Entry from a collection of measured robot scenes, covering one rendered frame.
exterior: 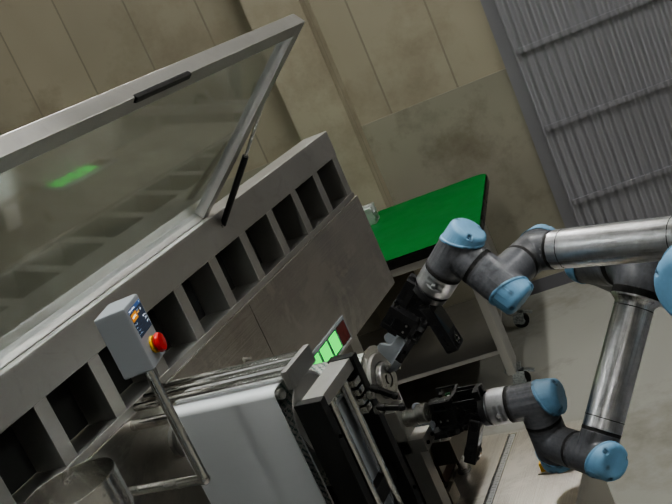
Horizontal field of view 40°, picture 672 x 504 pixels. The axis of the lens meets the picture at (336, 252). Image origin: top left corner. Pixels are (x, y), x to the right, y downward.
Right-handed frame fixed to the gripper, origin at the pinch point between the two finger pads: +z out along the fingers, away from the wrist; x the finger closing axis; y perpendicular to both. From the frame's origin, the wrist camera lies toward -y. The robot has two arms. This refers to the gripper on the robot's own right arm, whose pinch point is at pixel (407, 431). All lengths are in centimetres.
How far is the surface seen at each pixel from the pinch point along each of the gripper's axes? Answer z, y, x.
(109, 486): 1, 43, 78
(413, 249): 75, -23, -205
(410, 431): -6.1, 5.3, 9.7
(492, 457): -9.0, -19.0, -15.6
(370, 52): 107, 58, -326
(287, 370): -5, 37, 38
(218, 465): 15.1, 22.8, 41.4
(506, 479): -14.5, -19.0, -5.9
